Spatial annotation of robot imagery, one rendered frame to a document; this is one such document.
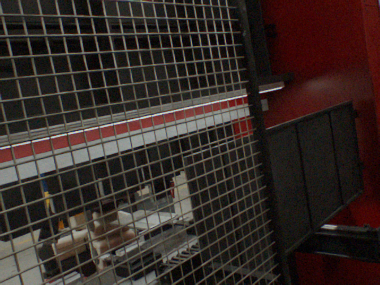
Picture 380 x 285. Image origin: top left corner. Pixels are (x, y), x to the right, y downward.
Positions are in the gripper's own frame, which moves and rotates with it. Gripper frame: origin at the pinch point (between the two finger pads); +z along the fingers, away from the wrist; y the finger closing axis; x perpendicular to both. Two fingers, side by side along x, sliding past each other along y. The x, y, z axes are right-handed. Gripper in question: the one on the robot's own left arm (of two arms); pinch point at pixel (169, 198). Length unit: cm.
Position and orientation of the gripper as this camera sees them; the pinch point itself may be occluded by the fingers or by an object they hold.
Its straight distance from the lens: 207.4
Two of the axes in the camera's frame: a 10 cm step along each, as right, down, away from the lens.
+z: 4.2, 8.7, -2.7
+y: 8.1, -2.1, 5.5
